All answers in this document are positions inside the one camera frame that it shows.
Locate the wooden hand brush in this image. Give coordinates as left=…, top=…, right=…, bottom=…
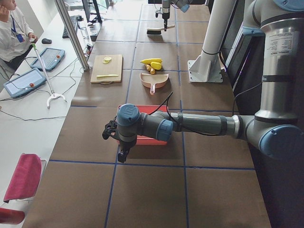
left=146, top=25, right=175, bottom=35

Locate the aluminium frame post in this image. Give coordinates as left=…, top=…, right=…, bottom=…
left=54, top=0, right=89, bottom=71

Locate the lemon slice front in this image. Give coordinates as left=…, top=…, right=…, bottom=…
left=103, top=59, right=111, bottom=64

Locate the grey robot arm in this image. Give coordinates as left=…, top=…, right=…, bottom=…
left=161, top=0, right=190, bottom=31
left=103, top=0, right=304, bottom=162

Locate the magenta cloth on stand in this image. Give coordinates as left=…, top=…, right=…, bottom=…
left=3, top=153, right=42, bottom=203

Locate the white pillar mount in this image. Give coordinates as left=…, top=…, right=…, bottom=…
left=188, top=0, right=237, bottom=83

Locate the bamboo cutting board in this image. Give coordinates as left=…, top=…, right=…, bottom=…
left=90, top=55, right=123, bottom=84

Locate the yellow-green plastic knife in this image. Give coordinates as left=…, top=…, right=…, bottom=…
left=96, top=74, right=119, bottom=78

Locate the black computer mouse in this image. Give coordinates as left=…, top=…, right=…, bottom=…
left=41, top=38, right=52, bottom=44

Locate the brown toy ginger root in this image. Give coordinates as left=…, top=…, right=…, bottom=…
left=145, top=64, right=155, bottom=75

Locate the red chair seat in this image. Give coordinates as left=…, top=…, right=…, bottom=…
left=0, top=208, right=25, bottom=225

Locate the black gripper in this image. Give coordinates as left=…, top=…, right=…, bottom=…
left=117, top=139, right=137, bottom=163
left=161, top=7, right=170, bottom=31

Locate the black computer monitor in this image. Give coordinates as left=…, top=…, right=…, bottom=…
left=82, top=0, right=102, bottom=24

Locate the yellow toy corn cob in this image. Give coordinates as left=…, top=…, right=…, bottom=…
left=140, top=58, right=162, bottom=65

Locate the seated person white shirt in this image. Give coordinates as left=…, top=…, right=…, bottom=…
left=0, top=0, right=38, bottom=70

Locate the white reacher grabber tool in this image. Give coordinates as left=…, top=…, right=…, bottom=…
left=31, top=43, right=67, bottom=109

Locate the yellow toy lemon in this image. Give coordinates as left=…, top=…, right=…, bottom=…
left=150, top=62, right=162, bottom=70

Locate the pink plastic bin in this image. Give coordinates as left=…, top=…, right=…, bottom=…
left=116, top=104, right=173, bottom=142

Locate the black keyboard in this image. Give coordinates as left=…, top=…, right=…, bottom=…
left=62, top=15, right=80, bottom=39

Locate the near blue teach pendant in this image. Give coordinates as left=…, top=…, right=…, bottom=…
left=3, top=68, right=47, bottom=98

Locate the blue teach pendant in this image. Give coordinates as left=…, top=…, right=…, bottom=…
left=3, top=68, right=47, bottom=98
left=40, top=48, right=66, bottom=72

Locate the far blue teach pendant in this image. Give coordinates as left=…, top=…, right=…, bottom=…
left=40, top=48, right=66, bottom=72

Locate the beige plastic dustpan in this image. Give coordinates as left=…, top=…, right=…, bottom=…
left=140, top=73, right=169, bottom=95

